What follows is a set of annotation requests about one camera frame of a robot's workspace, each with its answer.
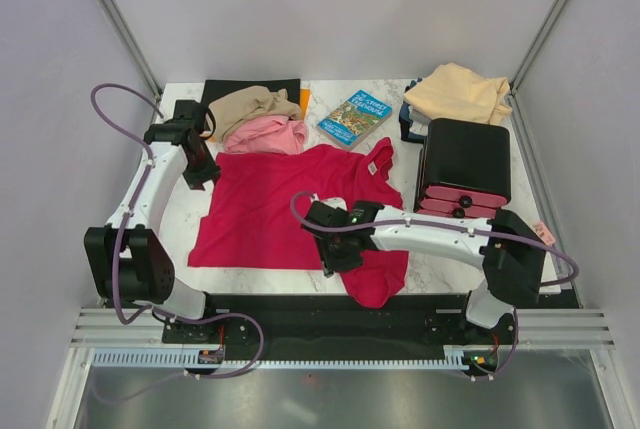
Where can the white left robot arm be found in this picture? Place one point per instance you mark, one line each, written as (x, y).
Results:
(127, 259)

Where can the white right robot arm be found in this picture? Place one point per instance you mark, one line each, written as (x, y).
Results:
(504, 248)

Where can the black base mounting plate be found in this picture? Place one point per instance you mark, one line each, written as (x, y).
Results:
(288, 327)

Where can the left aluminium frame post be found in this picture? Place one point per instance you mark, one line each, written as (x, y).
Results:
(127, 38)

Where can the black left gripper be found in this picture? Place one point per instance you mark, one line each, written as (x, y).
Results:
(195, 180)

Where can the beige t shirt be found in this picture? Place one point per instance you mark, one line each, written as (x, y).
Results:
(250, 106)

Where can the right aluminium frame post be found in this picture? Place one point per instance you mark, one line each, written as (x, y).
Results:
(544, 32)

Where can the light pink t shirt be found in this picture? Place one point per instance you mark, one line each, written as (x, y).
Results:
(277, 134)

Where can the magenta t shirt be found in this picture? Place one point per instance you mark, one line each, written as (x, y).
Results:
(250, 224)

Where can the cream yellow t shirt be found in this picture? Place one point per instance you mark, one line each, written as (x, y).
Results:
(454, 92)

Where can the black pink drawer organizer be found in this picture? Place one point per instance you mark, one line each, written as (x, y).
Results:
(464, 170)

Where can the navy white folded cloth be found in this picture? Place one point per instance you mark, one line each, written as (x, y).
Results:
(407, 117)

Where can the blue illustrated paperback book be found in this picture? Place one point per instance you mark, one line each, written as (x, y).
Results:
(354, 120)

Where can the aluminium frame post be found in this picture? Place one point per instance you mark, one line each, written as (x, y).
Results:
(127, 38)
(544, 32)

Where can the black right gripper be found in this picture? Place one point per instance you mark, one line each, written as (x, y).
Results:
(331, 262)

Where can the pink small box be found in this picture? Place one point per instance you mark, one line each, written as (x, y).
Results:
(544, 233)

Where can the white slotted cable duct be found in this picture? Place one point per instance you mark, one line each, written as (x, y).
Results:
(214, 359)

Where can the black notebook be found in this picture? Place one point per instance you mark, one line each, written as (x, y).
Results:
(216, 89)

